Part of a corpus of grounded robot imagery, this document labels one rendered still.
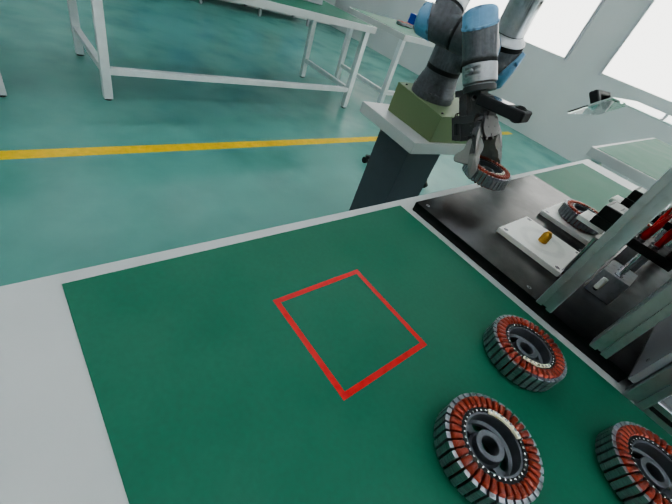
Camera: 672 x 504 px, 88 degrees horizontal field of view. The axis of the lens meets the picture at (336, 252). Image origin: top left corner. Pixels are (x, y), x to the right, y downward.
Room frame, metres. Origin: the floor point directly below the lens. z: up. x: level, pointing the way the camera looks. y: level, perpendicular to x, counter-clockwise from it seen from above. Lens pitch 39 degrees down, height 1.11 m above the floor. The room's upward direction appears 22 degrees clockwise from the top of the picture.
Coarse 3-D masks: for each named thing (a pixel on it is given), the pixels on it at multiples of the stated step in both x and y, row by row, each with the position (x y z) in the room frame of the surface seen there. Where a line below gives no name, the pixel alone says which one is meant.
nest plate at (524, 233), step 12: (504, 228) 0.71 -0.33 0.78; (516, 228) 0.74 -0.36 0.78; (528, 228) 0.76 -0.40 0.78; (540, 228) 0.79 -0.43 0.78; (516, 240) 0.68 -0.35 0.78; (528, 240) 0.70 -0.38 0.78; (552, 240) 0.75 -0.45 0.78; (528, 252) 0.66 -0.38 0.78; (540, 252) 0.67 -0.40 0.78; (552, 252) 0.69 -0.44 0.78; (564, 252) 0.71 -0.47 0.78; (576, 252) 0.74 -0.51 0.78; (540, 264) 0.64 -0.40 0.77; (552, 264) 0.64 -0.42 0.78; (564, 264) 0.66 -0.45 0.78
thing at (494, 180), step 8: (480, 160) 0.87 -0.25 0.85; (488, 160) 0.88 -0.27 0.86; (464, 168) 0.83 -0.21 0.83; (480, 168) 0.81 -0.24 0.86; (488, 168) 0.86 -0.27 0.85; (496, 168) 0.87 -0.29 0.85; (504, 168) 0.87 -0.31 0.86; (480, 176) 0.80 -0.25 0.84; (488, 176) 0.79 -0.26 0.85; (496, 176) 0.80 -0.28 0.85; (504, 176) 0.81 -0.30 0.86; (488, 184) 0.79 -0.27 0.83; (496, 184) 0.79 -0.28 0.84; (504, 184) 0.81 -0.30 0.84
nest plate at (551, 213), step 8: (552, 208) 0.94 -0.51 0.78; (544, 216) 0.89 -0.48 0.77; (552, 216) 0.89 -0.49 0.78; (560, 216) 0.91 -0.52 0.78; (560, 224) 0.87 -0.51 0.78; (568, 224) 0.88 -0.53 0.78; (568, 232) 0.85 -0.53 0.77; (576, 232) 0.85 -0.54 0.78; (584, 232) 0.87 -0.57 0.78; (584, 240) 0.83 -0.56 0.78
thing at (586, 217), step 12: (612, 204) 0.69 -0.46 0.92; (588, 216) 0.70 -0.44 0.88; (600, 216) 0.67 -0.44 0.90; (612, 216) 0.66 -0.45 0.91; (600, 228) 0.66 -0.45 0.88; (636, 240) 0.62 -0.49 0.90; (648, 240) 0.64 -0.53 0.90; (648, 252) 0.61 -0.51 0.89; (660, 252) 0.61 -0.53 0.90; (660, 264) 0.59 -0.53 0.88
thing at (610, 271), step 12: (612, 264) 0.65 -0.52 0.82; (600, 276) 0.62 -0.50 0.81; (612, 276) 0.61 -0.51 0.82; (624, 276) 0.62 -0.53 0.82; (636, 276) 0.64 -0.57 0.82; (588, 288) 0.62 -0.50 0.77; (600, 288) 0.61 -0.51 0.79; (612, 288) 0.60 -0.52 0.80; (624, 288) 0.59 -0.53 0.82; (612, 300) 0.59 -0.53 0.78
